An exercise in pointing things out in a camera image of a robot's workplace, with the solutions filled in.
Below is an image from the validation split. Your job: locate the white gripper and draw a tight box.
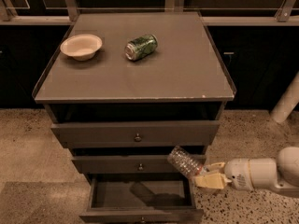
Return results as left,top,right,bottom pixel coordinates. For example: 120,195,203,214
193,158,278,191

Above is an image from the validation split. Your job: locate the clear plastic water bottle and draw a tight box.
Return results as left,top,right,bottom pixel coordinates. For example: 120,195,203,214
167,146,207,180

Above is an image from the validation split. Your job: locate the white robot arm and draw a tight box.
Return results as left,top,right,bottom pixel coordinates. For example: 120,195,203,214
192,147,299,198

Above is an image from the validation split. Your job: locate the grey top drawer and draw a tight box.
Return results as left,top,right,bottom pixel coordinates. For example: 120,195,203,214
51,120,220,148

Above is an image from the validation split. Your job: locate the grey drawer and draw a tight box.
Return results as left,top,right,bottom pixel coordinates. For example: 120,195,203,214
51,120,220,148
72,155,178,174
80,173,204,224

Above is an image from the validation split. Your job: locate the grey bottom drawer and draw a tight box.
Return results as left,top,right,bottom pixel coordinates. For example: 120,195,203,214
80,173,204,224

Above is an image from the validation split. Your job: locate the grey drawer cabinet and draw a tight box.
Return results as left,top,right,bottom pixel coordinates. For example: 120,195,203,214
32,11,237,224

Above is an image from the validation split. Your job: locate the grey middle drawer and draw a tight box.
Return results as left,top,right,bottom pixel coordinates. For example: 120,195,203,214
72,155,178,174

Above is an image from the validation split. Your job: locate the green soda can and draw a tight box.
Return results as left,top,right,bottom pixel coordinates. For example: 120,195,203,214
124,35,158,61

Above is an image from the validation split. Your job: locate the beige paper bowl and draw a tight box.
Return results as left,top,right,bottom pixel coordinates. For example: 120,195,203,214
60,34,103,61

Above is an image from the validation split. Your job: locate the metal window frame rail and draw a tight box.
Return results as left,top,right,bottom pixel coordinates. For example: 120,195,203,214
0,0,299,26

